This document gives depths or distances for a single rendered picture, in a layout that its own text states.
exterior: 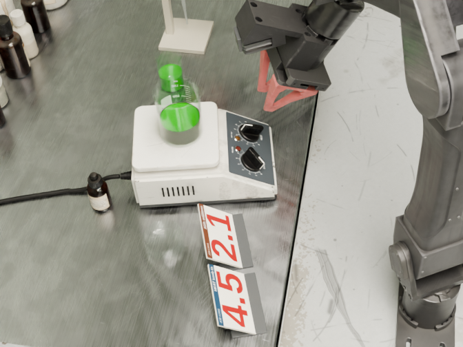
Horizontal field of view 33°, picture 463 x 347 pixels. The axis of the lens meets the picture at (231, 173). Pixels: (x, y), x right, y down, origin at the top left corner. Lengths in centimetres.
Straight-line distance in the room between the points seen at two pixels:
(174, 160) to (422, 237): 36
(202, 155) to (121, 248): 17
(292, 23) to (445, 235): 32
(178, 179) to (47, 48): 44
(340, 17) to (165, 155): 30
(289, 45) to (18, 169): 47
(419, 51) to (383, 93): 56
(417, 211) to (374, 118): 38
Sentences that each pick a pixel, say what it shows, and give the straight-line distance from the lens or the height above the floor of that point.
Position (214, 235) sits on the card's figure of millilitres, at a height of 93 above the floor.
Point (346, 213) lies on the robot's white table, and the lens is 111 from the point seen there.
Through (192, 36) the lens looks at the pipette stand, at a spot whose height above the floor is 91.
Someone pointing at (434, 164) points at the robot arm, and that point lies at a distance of 82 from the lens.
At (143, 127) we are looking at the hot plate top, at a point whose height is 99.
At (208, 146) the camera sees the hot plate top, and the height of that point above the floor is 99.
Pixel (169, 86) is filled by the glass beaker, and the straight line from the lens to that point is 107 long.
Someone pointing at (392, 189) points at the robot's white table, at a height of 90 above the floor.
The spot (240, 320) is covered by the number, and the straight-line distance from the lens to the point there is 100.
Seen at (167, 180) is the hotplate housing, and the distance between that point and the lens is 107.
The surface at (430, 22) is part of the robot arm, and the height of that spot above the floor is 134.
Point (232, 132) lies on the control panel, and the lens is 113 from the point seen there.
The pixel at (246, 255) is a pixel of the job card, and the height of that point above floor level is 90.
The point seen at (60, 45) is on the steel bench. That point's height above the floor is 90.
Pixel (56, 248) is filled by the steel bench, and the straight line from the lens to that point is 112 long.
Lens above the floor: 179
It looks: 50 degrees down
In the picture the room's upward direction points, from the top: 5 degrees counter-clockwise
